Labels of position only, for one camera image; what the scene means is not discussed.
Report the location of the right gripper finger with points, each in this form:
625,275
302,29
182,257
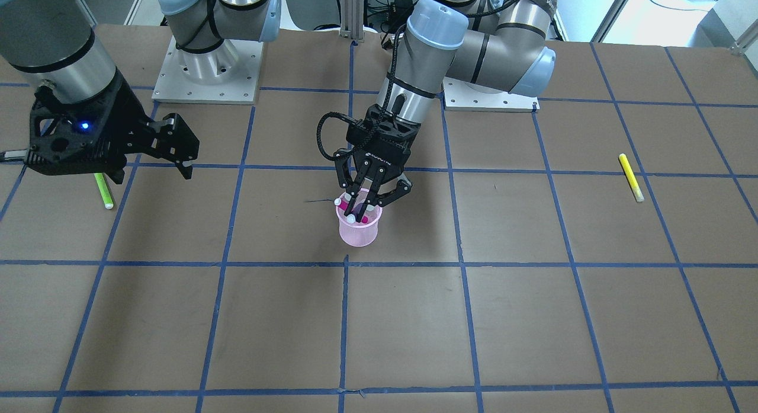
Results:
172,140

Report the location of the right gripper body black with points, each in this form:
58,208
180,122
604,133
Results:
120,121

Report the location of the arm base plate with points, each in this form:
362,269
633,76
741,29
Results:
462,96
227,75

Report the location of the pink mesh cup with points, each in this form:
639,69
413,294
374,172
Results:
355,234

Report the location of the aluminium frame post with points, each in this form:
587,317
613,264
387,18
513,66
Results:
351,19

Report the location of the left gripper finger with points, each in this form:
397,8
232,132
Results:
355,171
374,199

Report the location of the pink pen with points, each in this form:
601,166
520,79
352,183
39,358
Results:
343,205

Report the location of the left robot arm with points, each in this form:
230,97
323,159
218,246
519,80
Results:
499,44

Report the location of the yellow pen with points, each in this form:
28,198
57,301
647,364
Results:
631,178

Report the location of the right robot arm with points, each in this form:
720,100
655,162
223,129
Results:
52,41

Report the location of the green pen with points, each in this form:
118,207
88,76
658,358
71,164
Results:
104,191

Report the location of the purple pen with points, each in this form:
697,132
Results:
360,197

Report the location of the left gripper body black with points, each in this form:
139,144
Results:
385,157

